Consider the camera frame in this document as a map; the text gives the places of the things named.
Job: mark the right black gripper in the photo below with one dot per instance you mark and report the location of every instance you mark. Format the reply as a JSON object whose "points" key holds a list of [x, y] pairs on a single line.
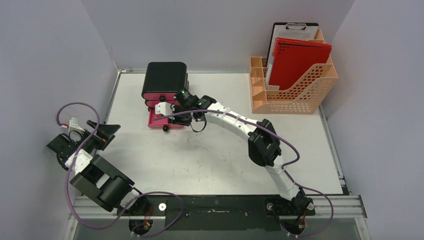
{"points": [[180, 118]]}

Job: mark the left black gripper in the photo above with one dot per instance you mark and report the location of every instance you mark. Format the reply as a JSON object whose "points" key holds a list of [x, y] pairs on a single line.
{"points": [[105, 135]]}

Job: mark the black pink drawer unit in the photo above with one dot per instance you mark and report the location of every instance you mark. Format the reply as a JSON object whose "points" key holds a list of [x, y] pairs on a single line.
{"points": [[161, 82]]}

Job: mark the orange plastic file organizer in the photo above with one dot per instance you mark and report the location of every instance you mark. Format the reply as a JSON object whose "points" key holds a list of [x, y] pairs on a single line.
{"points": [[302, 98]]}

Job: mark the thick red binder folder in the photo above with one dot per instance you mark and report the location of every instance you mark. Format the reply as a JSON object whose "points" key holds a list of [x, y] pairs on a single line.
{"points": [[291, 58]]}

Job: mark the black clipboard with paper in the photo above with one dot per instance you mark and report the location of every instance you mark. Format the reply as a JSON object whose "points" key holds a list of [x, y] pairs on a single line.
{"points": [[291, 30]]}

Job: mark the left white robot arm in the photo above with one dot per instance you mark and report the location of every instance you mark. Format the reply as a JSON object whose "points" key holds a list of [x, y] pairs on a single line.
{"points": [[94, 177]]}

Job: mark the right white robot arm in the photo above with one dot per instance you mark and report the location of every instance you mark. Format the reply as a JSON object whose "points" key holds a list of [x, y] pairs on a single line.
{"points": [[262, 142]]}

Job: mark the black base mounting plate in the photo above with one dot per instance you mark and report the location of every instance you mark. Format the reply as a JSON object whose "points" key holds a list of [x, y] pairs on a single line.
{"points": [[217, 212]]}

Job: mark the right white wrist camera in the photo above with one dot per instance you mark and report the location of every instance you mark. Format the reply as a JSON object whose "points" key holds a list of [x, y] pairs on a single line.
{"points": [[163, 109]]}

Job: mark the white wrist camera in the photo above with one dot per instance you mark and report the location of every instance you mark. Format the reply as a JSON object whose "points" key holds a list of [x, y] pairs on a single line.
{"points": [[73, 125], [163, 109]]}

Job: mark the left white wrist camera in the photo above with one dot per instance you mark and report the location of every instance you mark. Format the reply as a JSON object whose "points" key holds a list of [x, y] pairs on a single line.
{"points": [[73, 125]]}

